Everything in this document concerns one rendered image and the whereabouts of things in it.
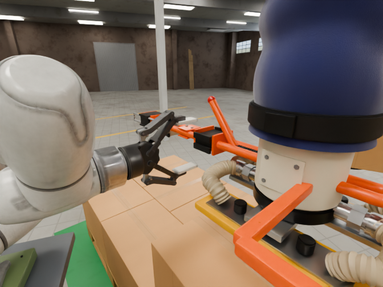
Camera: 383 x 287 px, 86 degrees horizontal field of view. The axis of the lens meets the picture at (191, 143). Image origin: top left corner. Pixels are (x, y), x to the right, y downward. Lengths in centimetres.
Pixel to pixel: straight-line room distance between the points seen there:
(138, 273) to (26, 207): 86
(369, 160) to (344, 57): 205
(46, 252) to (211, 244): 71
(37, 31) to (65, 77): 1596
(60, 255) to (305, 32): 108
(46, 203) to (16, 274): 67
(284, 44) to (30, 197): 44
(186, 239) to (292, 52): 60
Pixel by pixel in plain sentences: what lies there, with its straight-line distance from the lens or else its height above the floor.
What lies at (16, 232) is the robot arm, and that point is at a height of 94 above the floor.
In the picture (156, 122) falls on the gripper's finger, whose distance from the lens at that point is 48.
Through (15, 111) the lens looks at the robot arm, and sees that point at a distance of 26.
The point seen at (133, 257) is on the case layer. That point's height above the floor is 54.
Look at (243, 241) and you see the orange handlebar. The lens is 27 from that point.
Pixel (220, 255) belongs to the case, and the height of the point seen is 95.
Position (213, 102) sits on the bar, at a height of 138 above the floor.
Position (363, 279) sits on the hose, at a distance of 41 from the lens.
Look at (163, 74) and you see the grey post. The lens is 423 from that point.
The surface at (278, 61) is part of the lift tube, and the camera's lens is 37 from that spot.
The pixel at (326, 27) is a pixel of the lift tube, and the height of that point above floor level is 152.
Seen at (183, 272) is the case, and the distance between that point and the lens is 66.
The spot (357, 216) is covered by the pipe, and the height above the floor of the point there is 122.
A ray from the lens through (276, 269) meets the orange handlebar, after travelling 25.
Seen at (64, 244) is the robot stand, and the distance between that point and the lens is 114.
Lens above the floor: 147
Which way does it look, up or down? 20 degrees down
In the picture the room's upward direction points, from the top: straight up
